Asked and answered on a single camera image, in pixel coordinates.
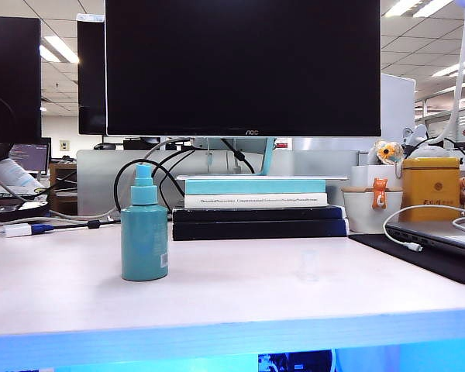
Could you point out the wide black monitor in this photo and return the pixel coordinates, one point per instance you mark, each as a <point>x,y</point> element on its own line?
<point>11,77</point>

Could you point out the white partition panel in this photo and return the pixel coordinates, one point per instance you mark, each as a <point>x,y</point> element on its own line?
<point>397,112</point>

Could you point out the teal book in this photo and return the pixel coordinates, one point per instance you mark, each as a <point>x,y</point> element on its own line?
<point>255,187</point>

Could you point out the sunflower plush toy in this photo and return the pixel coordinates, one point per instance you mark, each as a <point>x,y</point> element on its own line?
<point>389,153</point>

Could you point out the ceiling light panel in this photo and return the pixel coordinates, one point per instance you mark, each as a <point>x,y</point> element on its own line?
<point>60,50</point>

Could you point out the transparent sprayer lid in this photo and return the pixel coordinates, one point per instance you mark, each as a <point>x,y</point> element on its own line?
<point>309,271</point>

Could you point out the black shallow dish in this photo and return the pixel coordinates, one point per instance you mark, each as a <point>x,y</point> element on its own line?
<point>19,213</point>

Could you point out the white book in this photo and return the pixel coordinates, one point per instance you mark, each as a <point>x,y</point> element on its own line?
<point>217,200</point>

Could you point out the teal sprayer bottle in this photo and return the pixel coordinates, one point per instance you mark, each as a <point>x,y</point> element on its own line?
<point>143,240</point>

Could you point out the grey laptop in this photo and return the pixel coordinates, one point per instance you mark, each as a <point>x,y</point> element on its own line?
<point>449,240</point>

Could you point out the black book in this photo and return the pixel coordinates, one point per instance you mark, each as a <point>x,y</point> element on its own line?
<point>255,214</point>
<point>255,229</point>

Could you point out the white adapter with blue plug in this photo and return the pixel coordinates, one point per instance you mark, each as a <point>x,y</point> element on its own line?
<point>17,230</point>

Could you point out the teal monitor stand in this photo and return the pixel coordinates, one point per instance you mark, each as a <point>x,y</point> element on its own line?
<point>269,155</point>

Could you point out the white round cup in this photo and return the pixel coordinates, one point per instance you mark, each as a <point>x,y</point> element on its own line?
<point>356,213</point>

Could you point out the white tube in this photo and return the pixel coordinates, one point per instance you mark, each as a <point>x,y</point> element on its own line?
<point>11,172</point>

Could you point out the yellow tin box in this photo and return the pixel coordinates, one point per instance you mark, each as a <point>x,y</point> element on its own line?
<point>430,186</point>

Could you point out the brown wooden cabinet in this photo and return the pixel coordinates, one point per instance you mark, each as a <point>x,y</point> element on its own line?
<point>62,170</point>

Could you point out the orange cat figurine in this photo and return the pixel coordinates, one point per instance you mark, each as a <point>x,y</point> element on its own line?
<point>379,193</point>

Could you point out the narrow black monitor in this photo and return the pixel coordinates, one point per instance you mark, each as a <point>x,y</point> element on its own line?
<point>91,77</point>

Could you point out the dark equipment under table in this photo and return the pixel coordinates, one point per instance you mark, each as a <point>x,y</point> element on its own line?
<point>294,362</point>

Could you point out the large black AOC monitor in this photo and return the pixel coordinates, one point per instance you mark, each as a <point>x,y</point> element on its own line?
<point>240,66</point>

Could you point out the small lit laptop screen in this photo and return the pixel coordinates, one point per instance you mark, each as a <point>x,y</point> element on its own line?
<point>31,157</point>

